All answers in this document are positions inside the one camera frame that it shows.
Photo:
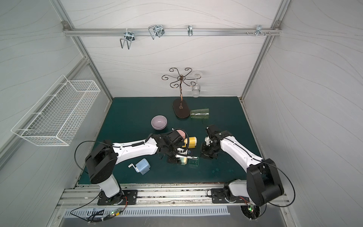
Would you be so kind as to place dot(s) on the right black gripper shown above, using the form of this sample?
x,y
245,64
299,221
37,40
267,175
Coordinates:
x,y
208,151

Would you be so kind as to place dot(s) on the green pencil sharpener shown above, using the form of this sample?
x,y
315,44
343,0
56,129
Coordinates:
x,y
182,161

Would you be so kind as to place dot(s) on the green clear tray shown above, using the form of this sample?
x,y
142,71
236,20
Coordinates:
x,y
193,162

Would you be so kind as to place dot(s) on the yellow pencil sharpener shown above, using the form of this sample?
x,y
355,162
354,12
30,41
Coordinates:
x,y
190,142

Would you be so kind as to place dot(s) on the pink pencil sharpener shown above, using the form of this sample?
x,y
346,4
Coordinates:
x,y
182,133

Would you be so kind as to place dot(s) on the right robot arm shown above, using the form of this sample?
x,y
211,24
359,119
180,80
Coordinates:
x,y
263,183

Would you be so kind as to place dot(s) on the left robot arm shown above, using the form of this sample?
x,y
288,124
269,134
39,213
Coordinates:
x,y
101,161

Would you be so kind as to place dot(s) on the blue pencil sharpener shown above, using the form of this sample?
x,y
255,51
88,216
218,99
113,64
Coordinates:
x,y
141,167

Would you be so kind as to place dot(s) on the purple bowl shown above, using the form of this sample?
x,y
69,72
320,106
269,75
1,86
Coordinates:
x,y
159,122

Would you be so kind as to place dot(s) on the copper wine glass stand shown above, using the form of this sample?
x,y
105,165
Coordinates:
x,y
180,106

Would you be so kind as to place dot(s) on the white vent grille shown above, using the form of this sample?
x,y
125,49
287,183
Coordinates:
x,y
192,211

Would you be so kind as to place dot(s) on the clear hanging wine glass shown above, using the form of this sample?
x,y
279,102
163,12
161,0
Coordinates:
x,y
196,86

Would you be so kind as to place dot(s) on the black round fan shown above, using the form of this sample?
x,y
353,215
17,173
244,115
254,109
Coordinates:
x,y
251,212

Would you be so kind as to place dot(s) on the metal double hook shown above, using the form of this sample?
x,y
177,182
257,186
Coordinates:
x,y
129,37

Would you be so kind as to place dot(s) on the metal clamp hook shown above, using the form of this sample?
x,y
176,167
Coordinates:
x,y
258,32

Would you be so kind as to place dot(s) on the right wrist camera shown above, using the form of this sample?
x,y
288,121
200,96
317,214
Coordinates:
x,y
207,141

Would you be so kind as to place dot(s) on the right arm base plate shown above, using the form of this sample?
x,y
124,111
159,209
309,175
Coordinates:
x,y
224,195

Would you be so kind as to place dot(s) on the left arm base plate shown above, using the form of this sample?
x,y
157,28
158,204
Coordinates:
x,y
129,196

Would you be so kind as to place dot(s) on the white wire basket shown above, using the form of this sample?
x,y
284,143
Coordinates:
x,y
56,117

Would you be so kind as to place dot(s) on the small metal ring hook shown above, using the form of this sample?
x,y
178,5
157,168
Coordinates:
x,y
190,30

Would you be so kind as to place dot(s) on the metal wire hook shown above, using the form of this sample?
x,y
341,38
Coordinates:
x,y
156,31

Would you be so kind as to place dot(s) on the aluminium top rail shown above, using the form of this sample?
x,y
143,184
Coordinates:
x,y
169,32

